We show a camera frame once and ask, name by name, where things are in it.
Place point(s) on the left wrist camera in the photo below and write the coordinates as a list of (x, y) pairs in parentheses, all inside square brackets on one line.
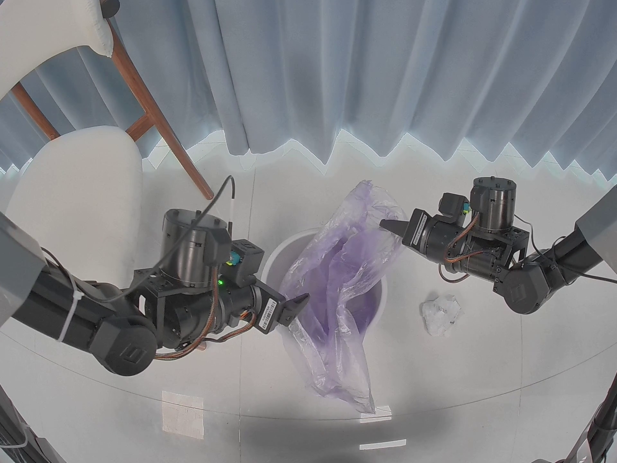
[(248, 258)]

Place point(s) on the white cushioned wooden chair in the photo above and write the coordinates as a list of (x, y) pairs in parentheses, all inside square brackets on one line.
[(72, 200)]

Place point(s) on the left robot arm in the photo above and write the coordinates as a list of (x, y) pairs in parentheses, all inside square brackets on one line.
[(72, 306)]

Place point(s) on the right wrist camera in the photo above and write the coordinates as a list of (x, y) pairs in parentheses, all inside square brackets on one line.
[(450, 208)]

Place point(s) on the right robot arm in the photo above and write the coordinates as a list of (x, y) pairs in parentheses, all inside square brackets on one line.
[(525, 282)]

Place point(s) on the pale blue curtain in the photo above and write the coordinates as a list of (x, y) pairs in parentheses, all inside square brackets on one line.
[(337, 41)]

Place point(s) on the crumpled white paper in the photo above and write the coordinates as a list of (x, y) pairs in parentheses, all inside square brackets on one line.
[(441, 314)]

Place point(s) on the white trash bin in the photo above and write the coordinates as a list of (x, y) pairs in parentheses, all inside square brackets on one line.
[(274, 258)]

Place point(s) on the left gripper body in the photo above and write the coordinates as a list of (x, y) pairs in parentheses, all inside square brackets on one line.
[(241, 306)]

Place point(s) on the purple plastic bag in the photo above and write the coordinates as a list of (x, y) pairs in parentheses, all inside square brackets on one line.
[(337, 268)]

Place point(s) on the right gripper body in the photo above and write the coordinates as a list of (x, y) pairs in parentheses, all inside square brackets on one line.
[(441, 241)]

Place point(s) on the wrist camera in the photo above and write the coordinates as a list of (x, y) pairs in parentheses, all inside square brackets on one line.
[(248, 258), (450, 208)]

